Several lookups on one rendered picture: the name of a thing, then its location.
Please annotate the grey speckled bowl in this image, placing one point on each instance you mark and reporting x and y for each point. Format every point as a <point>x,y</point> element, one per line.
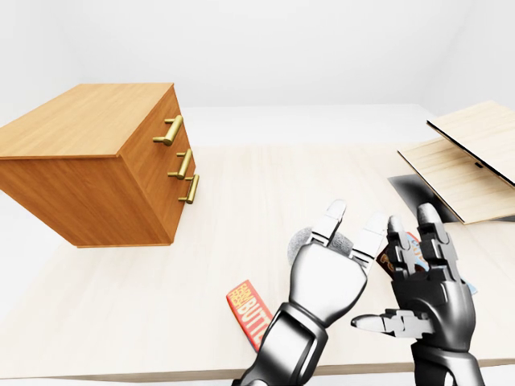
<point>299,241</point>

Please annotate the wooden cabinet drawer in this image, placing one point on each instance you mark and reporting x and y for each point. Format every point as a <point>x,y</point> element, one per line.
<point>177,213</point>
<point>147,136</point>
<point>167,183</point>

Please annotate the wooden cabinet with drawers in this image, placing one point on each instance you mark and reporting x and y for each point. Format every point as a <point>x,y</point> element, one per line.
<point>68,132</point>

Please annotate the pale wooden board, dark edge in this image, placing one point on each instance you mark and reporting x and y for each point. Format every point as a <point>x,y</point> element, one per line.
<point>483,124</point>

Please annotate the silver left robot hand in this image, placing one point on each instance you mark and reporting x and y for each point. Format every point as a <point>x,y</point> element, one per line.
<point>326,277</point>

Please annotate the blue and brown cookie box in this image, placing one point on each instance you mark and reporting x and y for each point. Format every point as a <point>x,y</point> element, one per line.
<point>384,261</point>

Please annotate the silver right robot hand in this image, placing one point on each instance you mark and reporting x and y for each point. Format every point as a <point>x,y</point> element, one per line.
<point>438,309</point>

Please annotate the red butter box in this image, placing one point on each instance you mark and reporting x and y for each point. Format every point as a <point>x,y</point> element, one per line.
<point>246,306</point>

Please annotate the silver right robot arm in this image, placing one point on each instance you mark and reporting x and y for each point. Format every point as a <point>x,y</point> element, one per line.
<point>442,368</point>

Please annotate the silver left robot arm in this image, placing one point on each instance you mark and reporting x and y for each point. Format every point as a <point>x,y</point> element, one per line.
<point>285,350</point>

